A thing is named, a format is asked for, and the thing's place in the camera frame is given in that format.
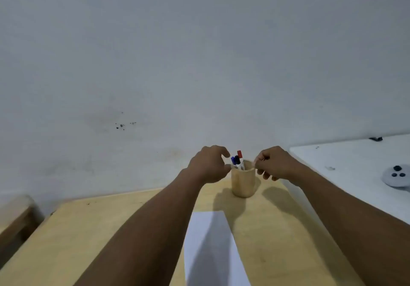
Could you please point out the blue marker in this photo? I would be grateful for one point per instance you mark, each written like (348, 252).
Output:
(233, 161)

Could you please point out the grey round device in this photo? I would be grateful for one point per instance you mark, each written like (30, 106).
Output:
(397, 177)

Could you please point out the person's right forearm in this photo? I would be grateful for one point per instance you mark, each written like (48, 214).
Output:
(358, 228)

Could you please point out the white cabinet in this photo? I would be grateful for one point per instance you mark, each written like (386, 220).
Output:
(352, 167)

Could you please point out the black marker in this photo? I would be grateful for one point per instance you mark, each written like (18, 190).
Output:
(237, 160)

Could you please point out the person's right hand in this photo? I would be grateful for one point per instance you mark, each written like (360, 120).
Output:
(278, 164)

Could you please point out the wooden side table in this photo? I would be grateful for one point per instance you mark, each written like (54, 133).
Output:
(14, 221)

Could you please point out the red marker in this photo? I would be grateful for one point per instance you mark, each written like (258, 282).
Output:
(239, 154)

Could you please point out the person's left forearm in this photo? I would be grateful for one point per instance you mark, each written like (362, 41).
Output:
(144, 231)

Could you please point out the person's left hand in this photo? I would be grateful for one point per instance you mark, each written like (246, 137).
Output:
(206, 165)

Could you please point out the white paper sheet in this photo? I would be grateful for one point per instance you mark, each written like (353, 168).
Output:
(217, 257)

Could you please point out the wooden pen holder cup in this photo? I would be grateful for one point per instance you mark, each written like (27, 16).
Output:
(243, 183)

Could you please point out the small black clip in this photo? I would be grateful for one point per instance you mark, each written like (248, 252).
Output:
(375, 138)

